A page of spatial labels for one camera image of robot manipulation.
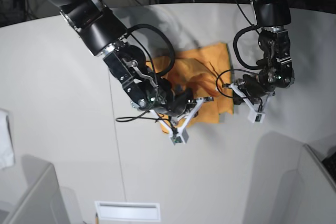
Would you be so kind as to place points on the orange yellow T-shirt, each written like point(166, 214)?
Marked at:
point(198, 69)

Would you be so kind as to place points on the black cable image right arm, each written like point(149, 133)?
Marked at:
point(236, 58)

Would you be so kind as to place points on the grey bin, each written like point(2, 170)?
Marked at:
point(305, 194)
point(42, 201)

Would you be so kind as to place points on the black cable image arm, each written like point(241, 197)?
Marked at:
point(236, 58)
point(152, 58)

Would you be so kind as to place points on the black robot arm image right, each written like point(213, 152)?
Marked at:
point(274, 70)

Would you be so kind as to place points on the grey bin lower left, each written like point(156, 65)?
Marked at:
point(42, 201)

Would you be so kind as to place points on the grey bin lower right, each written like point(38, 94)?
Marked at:
point(305, 194)

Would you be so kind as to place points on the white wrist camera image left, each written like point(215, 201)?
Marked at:
point(175, 127)

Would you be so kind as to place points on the white cloth at left edge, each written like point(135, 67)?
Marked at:
point(7, 152)

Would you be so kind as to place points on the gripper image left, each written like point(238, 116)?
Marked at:
point(181, 103)

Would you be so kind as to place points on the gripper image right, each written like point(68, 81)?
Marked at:
point(252, 89)

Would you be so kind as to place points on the black robot arm image left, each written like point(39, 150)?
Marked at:
point(105, 35)

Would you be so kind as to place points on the black cable image left arm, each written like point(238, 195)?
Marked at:
point(152, 58)

